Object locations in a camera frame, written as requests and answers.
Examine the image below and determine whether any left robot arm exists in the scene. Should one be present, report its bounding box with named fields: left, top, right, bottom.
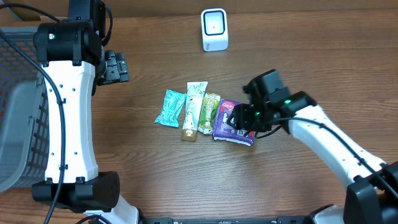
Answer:
left=32, top=0, right=144, bottom=224

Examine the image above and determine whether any green yellow snack pouch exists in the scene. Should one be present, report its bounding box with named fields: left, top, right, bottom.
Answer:
left=198, top=93, right=221, bottom=134

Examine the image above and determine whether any teal wet wipes pack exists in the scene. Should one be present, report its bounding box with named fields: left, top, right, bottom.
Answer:
left=154, top=90, right=186, bottom=128

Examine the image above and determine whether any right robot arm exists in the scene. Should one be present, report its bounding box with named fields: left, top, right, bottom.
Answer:
left=226, top=69, right=397, bottom=224

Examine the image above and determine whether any grey plastic mesh basket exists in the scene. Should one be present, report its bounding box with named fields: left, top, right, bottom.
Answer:
left=1, top=40, right=49, bottom=192

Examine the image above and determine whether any white cream tube gold cap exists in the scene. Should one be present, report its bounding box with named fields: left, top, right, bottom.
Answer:
left=182, top=81, right=208, bottom=142

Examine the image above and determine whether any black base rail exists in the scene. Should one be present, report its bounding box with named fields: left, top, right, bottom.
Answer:
left=139, top=216, right=313, bottom=224

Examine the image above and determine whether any purple sanitary pad pack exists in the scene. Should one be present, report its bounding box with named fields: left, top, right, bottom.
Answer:
left=213, top=99, right=254, bottom=146

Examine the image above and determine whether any white barcode scanner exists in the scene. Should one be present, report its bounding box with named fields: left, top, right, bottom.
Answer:
left=200, top=8, right=229, bottom=52

